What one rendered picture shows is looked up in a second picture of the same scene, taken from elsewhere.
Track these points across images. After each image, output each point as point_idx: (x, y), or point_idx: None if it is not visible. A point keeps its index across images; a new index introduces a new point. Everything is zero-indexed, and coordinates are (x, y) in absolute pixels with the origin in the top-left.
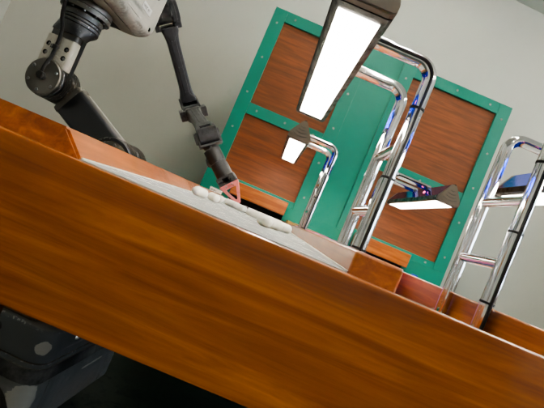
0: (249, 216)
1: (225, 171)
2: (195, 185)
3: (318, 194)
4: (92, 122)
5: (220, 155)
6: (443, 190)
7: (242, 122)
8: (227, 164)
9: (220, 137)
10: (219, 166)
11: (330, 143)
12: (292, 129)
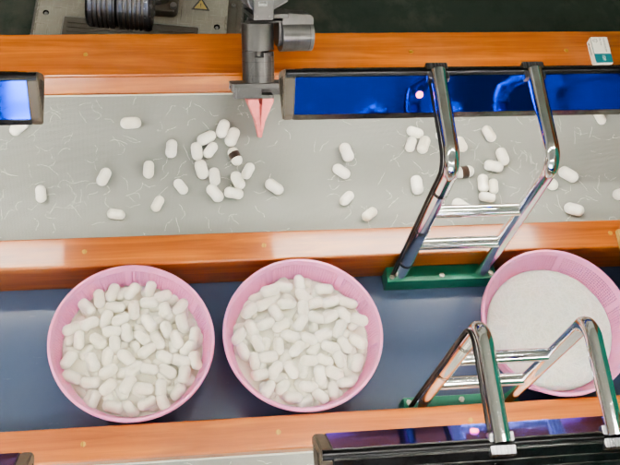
0: (69, 175)
1: (244, 74)
2: (155, 79)
3: (413, 225)
4: None
5: (246, 42)
6: (328, 439)
7: None
8: (250, 65)
9: (253, 10)
10: (242, 61)
11: (446, 141)
12: (280, 72)
